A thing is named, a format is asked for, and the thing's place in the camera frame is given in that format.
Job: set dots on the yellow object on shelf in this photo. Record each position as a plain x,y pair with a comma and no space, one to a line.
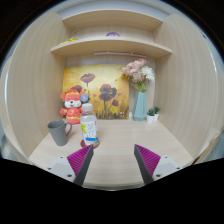
67,41

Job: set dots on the pink white flower bouquet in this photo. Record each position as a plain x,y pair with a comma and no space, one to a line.
140,73

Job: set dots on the clear plastic water bottle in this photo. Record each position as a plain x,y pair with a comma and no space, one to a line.
89,125

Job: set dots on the wooden desk hutch shelf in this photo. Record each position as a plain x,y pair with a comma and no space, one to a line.
188,87

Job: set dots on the red plush fox toy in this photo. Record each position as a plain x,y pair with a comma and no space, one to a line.
73,100

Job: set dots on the teal geometric vase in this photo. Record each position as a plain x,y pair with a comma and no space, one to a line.
139,111

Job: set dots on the dark red round coaster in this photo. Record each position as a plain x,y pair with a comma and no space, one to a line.
82,143

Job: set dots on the white led light bar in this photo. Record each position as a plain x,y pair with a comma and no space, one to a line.
119,54

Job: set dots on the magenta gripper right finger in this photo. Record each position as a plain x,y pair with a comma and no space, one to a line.
147,162

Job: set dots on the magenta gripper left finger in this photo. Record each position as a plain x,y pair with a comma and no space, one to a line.
79,162

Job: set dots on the purple object on shelf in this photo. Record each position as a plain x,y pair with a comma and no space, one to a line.
113,34

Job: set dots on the yellow poppy flower painting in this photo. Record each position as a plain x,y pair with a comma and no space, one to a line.
106,86

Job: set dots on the grey ceramic mug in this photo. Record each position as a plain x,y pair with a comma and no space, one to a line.
59,131

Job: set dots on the small potted succulent white pot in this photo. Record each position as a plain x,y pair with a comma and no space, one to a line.
153,114

